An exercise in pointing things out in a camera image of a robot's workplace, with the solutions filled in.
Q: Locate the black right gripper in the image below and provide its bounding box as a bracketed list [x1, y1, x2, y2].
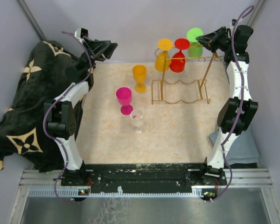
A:
[196, 27, 233, 54]

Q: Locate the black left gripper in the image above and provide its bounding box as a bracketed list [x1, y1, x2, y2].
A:
[77, 36, 118, 72]

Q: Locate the green plastic wine glass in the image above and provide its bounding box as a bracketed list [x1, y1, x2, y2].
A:
[187, 28, 203, 57]

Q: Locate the orange plastic wine glass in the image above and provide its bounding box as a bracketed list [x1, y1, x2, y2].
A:
[133, 65, 147, 93]
[155, 38, 173, 72]

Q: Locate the red plastic wine glass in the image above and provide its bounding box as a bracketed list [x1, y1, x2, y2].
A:
[169, 38, 190, 73]

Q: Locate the pink plastic wine glass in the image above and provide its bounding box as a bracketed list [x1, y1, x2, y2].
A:
[116, 87, 133, 115]

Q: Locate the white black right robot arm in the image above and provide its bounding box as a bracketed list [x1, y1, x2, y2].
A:
[196, 25, 258, 185]

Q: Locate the clear wine glass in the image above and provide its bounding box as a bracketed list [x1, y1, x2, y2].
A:
[130, 110, 144, 134]

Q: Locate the grey folded cloth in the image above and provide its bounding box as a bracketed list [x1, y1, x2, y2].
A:
[209, 130, 259, 164]

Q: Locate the black floral blanket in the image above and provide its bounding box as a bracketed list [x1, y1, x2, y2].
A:
[0, 41, 77, 172]

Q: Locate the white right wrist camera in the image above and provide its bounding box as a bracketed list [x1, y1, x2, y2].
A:
[229, 19, 237, 28]

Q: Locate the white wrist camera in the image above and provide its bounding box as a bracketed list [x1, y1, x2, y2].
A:
[229, 19, 237, 28]
[74, 28, 88, 39]

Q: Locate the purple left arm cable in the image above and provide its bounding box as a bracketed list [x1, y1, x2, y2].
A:
[42, 31, 93, 203]

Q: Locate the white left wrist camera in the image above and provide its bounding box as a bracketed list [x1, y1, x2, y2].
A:
[74, 28, 88, 39]

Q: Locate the gold wire glass rack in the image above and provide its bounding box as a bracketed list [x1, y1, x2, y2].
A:
[151, 49, 223, 105]

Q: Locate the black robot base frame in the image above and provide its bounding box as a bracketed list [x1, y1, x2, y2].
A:
[61, 163, 227, 198]

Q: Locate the white slotted cable duct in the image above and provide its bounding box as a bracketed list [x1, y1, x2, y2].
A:
[28, 188, 217, 197]

